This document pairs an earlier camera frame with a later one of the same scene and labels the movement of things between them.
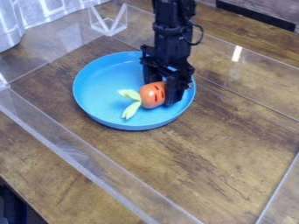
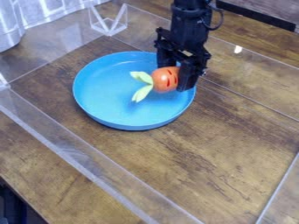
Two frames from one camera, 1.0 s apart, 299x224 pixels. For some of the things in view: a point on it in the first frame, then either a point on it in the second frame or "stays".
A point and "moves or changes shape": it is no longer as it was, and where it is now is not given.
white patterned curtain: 20,13 stays
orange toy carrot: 151,97 moves or changes shape
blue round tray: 110,73 stays
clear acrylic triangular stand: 107,25 stays
